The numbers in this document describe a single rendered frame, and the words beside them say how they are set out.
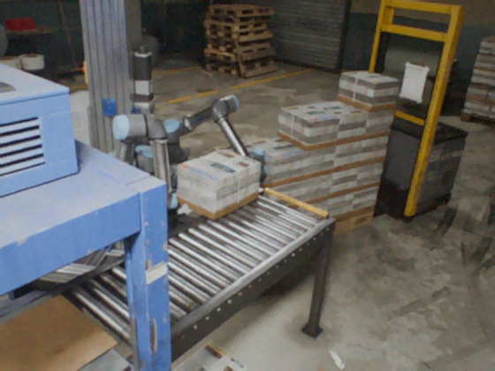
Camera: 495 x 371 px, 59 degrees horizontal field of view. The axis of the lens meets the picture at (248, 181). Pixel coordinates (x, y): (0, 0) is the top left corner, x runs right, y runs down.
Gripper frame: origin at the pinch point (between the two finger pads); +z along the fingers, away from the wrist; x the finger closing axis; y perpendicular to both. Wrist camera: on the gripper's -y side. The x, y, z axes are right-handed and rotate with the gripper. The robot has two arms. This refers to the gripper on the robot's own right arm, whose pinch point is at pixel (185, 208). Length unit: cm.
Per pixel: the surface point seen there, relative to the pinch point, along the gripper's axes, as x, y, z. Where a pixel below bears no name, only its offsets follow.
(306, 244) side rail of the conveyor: -67, -5, 19
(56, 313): -27, -1, -90
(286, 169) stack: 1, -7, 99
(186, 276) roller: -45, -3, -40
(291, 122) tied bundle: 14, 21, 121
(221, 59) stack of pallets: 482, -19, 546
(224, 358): -36, -81, -8
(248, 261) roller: -57, -4, -14
